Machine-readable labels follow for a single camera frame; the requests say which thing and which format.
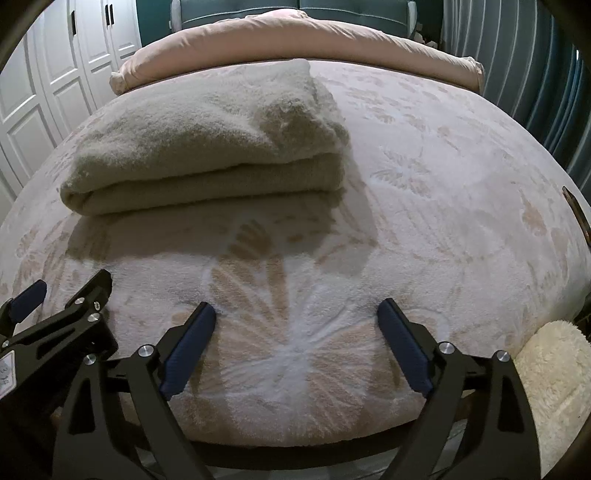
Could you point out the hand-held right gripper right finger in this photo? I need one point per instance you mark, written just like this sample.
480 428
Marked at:
406 346

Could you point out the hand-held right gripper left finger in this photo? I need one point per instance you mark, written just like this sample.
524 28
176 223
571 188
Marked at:
189 350

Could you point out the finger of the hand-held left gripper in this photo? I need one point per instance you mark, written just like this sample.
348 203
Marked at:
92 290
27 302

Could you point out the beige knitted sweater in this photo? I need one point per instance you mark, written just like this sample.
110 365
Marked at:
207 152

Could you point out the leaf-patterned beige blanket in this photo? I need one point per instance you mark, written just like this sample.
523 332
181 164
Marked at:
438 207

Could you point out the cream fluffy cloth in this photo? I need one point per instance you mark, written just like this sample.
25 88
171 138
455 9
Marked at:
554 383

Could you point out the small dark object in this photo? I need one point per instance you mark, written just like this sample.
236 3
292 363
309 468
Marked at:
572 201

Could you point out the white panelled wardrobe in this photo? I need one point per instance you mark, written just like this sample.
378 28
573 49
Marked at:
55 69

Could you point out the blue-grey curtain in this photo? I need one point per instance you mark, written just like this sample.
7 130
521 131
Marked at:
508 60

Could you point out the pink pillow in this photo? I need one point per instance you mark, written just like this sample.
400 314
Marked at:
300 41

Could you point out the teal padded headboard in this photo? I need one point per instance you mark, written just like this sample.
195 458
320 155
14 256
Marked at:
351 9

